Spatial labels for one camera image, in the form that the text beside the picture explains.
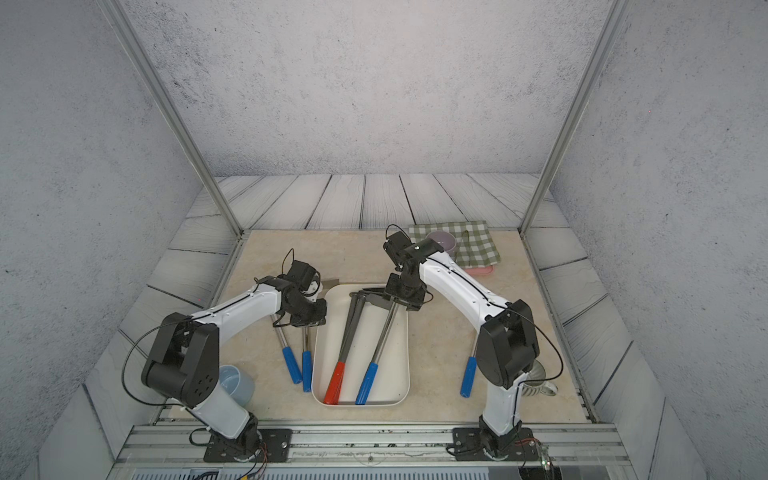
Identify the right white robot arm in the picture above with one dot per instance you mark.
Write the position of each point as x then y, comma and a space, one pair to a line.
507, 343

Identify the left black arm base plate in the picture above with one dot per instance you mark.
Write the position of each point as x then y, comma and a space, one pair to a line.
256, 445

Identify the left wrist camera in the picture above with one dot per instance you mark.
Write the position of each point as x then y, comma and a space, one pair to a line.
305, 277

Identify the grey ribbed ceramic cup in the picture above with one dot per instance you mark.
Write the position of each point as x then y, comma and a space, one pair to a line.
537, 382

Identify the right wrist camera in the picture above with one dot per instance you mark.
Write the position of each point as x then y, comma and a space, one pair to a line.
395, 246

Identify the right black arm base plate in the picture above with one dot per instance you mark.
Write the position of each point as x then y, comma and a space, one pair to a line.
476, 444

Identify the aluminium frame post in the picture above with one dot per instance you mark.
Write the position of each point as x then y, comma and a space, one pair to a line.
595, 65
130, 42

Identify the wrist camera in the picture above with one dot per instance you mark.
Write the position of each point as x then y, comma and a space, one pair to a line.
305, 277
395, 246

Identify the left aluminium frame post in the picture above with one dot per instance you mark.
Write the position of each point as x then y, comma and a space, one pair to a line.
130, 42

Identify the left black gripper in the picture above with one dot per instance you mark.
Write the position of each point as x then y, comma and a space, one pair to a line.
320, 318

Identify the light blue plastic cup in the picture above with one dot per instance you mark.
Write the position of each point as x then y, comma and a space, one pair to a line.
237, 384

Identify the right aluminium frame post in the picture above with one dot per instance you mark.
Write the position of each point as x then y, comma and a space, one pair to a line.
595, 65

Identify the small lilac bowl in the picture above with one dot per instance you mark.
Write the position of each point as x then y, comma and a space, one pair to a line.
446, 240

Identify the aluminium front rail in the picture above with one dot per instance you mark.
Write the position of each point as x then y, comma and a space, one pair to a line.
345, 450

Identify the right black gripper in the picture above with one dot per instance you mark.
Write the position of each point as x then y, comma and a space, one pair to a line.
410, 305

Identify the pink tray under cloth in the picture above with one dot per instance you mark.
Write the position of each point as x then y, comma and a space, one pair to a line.
480, 271

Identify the green checkered cloth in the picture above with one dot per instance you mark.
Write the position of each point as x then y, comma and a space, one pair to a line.
475, 248

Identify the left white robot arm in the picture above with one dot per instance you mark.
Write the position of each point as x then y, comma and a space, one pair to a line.
184, 361

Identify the white rectangular storage tray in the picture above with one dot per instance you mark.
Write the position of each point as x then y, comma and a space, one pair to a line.
391, 383

